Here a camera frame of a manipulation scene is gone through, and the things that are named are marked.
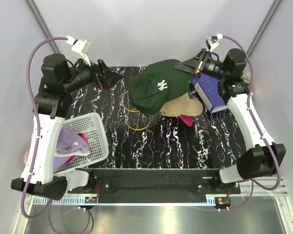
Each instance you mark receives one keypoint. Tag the magenta mesh cap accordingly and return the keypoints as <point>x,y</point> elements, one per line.
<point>186,119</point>

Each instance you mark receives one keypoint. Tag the white plastic basket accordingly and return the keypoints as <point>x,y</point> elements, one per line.
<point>92,126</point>

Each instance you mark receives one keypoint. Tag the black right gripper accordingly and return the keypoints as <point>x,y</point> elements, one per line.
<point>195,65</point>

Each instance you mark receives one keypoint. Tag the black wire hat stand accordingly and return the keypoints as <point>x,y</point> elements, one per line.
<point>169,122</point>

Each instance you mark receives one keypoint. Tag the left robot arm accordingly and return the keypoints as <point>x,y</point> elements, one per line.
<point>51,105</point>

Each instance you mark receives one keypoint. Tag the pink cap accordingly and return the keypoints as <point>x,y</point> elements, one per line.
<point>25,158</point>

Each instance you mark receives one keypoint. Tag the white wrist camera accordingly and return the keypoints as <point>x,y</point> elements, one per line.
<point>79,47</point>
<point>213,41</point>

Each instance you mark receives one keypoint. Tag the red mesh cap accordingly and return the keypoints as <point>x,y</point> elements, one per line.
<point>83,136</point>

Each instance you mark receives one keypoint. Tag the dark green cap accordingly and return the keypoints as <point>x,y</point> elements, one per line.
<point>156,85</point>

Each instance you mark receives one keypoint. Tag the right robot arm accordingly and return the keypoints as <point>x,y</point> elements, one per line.
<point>263,155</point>

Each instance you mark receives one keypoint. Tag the purple cap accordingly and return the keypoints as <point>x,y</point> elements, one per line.
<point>69,146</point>

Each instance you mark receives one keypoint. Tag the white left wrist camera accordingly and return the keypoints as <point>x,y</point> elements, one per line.
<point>79,47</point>

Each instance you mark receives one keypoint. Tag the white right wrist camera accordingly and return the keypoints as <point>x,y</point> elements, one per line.
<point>213,41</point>

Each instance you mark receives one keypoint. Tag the beige baseball cap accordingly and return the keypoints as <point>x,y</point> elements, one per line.
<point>182,105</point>

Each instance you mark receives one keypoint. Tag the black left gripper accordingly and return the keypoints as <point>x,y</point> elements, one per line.
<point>106,78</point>

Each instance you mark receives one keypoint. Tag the blue binder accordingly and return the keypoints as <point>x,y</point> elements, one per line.
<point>207,89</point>

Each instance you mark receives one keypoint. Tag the gold wire hat stand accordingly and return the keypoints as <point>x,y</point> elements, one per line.
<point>134,119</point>

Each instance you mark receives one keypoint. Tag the stack of books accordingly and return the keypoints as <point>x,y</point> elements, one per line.
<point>246,79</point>

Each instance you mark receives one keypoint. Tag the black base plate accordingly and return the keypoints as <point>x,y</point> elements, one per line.
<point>151,186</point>

